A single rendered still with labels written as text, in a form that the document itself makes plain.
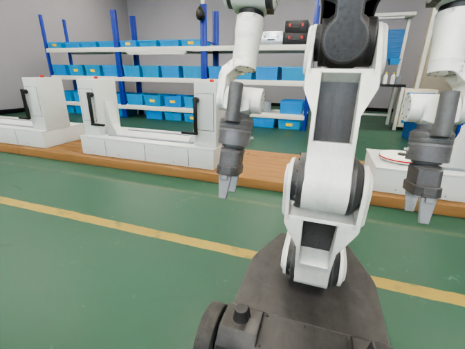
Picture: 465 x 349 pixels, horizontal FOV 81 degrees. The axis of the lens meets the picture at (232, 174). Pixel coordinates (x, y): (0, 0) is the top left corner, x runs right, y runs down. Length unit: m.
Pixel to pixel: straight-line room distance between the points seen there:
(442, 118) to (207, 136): 1.89
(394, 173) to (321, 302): 1.39
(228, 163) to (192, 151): 1.70
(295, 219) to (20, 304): 1.13
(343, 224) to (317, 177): 0.14
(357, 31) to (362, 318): 0.80
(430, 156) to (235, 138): 0.45
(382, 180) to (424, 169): 1.47
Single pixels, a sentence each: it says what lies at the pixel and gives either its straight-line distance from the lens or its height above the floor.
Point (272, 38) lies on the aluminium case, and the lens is 4.85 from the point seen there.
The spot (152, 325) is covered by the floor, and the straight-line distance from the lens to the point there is 1.16.
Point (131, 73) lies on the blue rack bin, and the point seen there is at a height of 0.85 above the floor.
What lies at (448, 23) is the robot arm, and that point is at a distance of 0.80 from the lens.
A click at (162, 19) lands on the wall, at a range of 9.98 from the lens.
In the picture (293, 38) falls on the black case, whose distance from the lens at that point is 4.79.
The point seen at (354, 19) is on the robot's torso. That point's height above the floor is 0.98.
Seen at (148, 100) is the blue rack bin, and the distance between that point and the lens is 5.76.
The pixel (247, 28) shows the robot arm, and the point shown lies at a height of 0.97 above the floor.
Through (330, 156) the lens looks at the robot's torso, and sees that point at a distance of 0.65.
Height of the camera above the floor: 0.86
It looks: 20 degrees down
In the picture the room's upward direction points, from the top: 1 degrees clockwise
